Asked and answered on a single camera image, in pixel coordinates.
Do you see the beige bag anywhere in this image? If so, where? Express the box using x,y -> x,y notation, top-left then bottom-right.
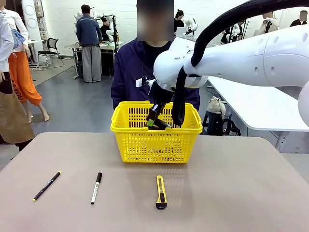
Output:
207,95 -> 227,116

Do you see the person in navy jacket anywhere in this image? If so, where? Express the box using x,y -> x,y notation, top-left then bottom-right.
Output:
110,0 -> 201,116

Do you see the background work table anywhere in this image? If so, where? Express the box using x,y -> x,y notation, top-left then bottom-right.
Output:
64,42 -> 124,79

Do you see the long white table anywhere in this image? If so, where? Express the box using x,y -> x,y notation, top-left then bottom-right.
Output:
206,76 -> 309,153

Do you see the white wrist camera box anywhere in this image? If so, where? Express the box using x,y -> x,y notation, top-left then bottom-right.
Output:
136,76 -> 155,88

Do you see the yellow plastic basket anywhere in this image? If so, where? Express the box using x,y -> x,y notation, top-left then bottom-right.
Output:
110,101 -> 203,164

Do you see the white humanoid robot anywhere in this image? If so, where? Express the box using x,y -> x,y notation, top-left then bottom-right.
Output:
93,10 -> 118,43

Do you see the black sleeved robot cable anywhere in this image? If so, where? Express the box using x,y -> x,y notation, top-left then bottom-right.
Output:
171,0 -> 309,127

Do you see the black office chair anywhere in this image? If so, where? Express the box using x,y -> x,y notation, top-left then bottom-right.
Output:
38,37 -> 65,69

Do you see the seated person with blurred face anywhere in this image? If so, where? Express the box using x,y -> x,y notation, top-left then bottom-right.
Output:
289,10 -> 308,28

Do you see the yellow utility knife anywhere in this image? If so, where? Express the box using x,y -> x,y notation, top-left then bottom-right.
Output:
155,175 -> 169,210

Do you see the man in blue jacket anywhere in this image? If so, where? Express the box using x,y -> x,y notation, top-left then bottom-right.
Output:
76,4 -> 103,84

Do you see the black backpack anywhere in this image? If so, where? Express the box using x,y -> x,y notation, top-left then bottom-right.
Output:
221,118 -> 241,137

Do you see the white marker with black cap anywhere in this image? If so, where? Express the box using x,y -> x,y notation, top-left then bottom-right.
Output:
90,172 -> 103,205

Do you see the black pen with yellow tip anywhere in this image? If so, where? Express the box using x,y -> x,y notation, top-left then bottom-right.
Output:
32,171 -> 61,202

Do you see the woman in black top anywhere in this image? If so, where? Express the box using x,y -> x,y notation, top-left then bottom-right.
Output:
173,9 -> 186,34

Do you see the black stool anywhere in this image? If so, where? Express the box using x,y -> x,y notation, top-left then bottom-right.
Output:
201,113 -> 227,136

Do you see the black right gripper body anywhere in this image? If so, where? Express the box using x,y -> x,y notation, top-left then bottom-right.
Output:
151,83 -> 175,114

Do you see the white standing air conditioner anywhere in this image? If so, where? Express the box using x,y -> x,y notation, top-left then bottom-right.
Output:
21,0 -> 48,41

